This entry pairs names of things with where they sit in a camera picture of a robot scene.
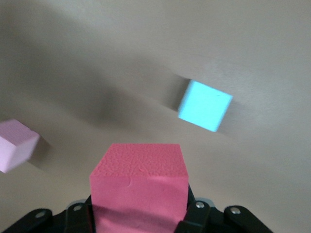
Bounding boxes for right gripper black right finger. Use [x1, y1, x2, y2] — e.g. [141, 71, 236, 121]
[174, 185, 272, 233]

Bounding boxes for brown table cover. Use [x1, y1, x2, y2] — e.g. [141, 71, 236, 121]
[0, 0, 311, 233]

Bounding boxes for red foam block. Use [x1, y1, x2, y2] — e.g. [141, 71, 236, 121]
[89, 143, 190, 233]

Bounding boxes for blue foam block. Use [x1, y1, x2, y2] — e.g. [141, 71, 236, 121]
[177, 79, 233, 133]

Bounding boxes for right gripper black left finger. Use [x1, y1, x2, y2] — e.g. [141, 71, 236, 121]
[0, 200, 97, 233]

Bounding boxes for pink foam block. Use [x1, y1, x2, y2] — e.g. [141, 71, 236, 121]
[0, 118, 41, 174]

